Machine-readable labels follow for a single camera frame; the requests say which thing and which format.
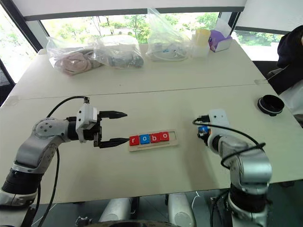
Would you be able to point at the white rounded robot leg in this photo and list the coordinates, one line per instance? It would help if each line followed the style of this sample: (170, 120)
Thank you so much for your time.
(180, 210)
(114, 210)

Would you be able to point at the black mesh chair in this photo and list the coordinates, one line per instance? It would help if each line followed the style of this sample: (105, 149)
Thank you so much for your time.
(4, 82)

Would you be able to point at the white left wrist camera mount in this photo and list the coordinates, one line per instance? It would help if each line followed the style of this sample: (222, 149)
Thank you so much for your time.
(86, 116)

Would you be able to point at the clear bag with grey items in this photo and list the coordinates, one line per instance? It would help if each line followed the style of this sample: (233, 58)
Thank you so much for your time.
(120, 54)

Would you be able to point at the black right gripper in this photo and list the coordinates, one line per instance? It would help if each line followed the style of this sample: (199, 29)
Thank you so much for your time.
(203, 136)

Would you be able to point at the red letter tile r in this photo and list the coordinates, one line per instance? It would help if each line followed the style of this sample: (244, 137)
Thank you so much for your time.
(131, 143)

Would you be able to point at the red letter tile b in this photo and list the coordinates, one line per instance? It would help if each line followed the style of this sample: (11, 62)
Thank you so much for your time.
(152, 141)

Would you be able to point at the wooden letter tray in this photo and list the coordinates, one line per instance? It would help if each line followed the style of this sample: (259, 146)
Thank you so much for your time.
(154, 147)

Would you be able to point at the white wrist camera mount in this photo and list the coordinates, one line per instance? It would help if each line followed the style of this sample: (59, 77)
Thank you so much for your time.
(219, 118)
(86, 116)

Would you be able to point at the black window pillar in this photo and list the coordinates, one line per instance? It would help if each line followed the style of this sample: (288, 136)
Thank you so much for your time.
(23, 26)

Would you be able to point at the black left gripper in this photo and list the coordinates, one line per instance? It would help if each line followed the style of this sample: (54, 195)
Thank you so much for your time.
(97, 132)

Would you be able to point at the red letter tile o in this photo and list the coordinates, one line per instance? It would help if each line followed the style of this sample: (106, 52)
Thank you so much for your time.
(162, 140)

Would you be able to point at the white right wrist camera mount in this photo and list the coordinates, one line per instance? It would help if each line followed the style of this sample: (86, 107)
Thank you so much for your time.
(219, 118)

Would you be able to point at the blue letter tile o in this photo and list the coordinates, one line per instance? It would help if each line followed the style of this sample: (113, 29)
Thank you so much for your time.
(141, 142)

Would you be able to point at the purple tissue box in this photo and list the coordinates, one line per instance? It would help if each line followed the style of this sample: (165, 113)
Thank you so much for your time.
(221, 41)

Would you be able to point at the grey window blind bar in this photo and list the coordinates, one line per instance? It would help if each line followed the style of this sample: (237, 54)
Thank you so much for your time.
(132, 13)

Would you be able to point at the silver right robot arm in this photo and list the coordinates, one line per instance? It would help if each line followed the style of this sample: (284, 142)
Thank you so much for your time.
(251, 165)

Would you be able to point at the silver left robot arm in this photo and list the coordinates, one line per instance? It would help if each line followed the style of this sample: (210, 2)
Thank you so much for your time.
(35, 146)

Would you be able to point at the black round cap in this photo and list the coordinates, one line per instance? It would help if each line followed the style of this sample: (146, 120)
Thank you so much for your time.
(271, 105)

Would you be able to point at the tall clear bag white items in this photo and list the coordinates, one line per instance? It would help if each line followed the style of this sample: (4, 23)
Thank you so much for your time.
(163, 45)

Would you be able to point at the clear plastic container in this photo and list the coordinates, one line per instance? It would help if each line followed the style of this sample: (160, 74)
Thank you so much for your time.
(200, 52)

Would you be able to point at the person in dark hoodie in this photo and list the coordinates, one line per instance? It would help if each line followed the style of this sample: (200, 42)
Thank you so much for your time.
(290, 61)

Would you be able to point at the clear bag with pink cloth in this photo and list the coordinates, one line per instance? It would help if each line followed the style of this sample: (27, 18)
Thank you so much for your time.
(71, 59)

